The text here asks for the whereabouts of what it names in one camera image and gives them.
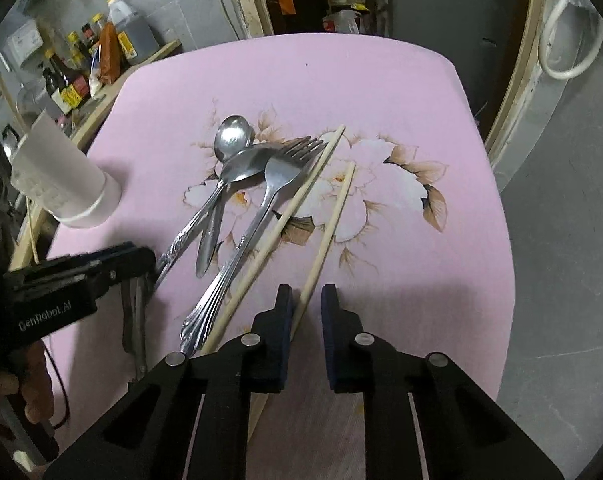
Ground dark liquid plastic jug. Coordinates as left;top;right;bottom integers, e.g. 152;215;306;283
106;0;158;65

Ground metal mesh strainer ladle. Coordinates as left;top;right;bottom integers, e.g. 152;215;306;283
15;77;48;119

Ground white plastic utensil holder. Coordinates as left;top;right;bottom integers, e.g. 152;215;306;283
10;110;123;228

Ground orange seasoning packet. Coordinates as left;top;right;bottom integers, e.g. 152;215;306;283
98;22;128;86

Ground white hose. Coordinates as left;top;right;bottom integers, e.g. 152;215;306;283
538;0;603;81

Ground plain handle steel spoon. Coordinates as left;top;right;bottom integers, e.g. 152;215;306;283
195;115;255;279

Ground grey cabinet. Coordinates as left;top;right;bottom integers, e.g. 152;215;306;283
389;0;520;57

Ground yellow cap dark sauce bottle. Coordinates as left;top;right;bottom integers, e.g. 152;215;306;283
67;31;91;68

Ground beige kitchen countertop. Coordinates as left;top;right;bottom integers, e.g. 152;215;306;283
8;39;183;272

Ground ornate handle steel spoon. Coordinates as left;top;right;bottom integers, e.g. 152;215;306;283
154;144;284;291

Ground person's left hand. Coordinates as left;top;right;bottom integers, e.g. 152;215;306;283
0;341;58;424

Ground steel kitchen tongs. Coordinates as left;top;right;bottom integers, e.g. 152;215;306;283
120;272;150;382

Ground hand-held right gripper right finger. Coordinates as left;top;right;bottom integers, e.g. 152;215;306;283
321;284;565;480

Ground ornate handle steel fork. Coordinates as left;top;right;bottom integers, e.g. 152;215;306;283
181;136;328;354

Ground white paper box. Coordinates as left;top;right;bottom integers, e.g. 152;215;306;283
7;17;43;61

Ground yellow label soy sauce bottle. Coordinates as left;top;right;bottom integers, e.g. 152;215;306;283
44;49;91;115

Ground black cable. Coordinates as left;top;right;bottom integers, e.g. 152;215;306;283
43;342;73;429

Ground clear plastic bag red print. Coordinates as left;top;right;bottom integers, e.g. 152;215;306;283
323;6;361;37

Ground wooden door frame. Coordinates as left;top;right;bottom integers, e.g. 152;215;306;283
226;0;553;157

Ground white blue packet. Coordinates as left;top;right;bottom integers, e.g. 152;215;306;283
88;42;106;97

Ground pink floral tablecloth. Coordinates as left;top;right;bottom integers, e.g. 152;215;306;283
46;32;518;480

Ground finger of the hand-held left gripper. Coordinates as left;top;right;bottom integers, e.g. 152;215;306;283
88;246;157;302
40;241;143;277

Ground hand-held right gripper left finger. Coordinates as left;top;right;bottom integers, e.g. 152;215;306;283
44;284;294;480

